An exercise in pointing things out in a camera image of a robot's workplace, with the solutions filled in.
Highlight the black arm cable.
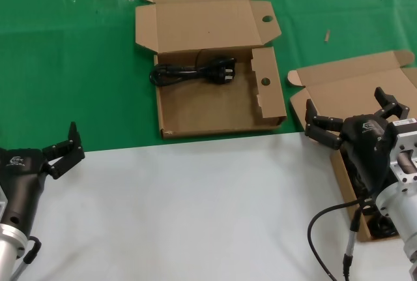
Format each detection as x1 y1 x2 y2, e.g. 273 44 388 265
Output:
11 235 42 281
308 196 373 281

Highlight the silver right wrist bracket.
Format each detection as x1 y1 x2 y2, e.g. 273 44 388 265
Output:
389 117 417 185

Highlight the black power cable with plug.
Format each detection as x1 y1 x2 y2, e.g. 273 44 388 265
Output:
149 57 237 87

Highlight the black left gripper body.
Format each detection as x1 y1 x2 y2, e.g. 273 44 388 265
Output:
0 147 50 233

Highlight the cardboard box with round holes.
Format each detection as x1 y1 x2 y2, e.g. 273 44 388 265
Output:
134 0 289 140

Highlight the green table cloth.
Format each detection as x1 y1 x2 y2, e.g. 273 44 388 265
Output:
0 0 417 153

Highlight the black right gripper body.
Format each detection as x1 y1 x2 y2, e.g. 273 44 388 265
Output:
338 113 397 193

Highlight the open brown cardboard box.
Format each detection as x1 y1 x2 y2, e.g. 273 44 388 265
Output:
287 49 417 243

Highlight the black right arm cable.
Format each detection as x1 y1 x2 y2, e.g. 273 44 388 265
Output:
308 196 373 281

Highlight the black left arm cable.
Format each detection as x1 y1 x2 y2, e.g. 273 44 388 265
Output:
11 235 42 281

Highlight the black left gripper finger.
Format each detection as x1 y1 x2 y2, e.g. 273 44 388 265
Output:
41 121 86 181

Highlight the black power cable bundle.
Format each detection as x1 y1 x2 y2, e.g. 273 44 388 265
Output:
341 149 403 239

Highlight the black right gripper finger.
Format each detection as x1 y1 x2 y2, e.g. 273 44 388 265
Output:
374 86 410 121
304 98 346 150

